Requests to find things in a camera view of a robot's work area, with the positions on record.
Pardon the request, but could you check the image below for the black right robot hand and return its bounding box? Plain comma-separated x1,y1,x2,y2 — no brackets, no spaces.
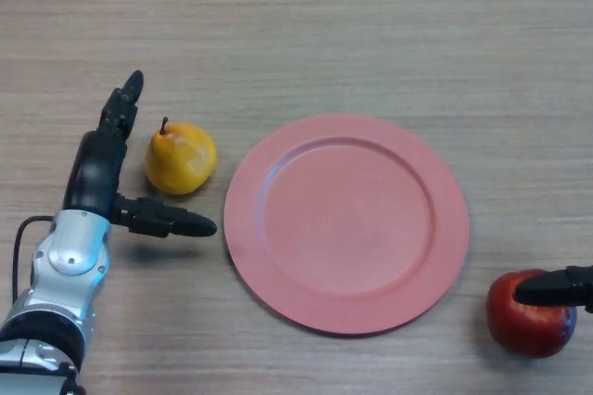
514,264,593,314

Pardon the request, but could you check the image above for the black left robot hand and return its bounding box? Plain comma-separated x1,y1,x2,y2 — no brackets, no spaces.
61,70,219,239

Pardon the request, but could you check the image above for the yellow pear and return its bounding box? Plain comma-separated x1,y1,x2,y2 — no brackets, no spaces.
145,117,218,196

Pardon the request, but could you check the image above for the pink round plate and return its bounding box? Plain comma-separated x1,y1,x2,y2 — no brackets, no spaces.
223,112,471,339

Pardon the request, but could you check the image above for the red apple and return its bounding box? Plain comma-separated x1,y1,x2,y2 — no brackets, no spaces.
485,268,578,360

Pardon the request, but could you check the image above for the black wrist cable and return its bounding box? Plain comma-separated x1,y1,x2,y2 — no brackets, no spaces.
10,214,55,303

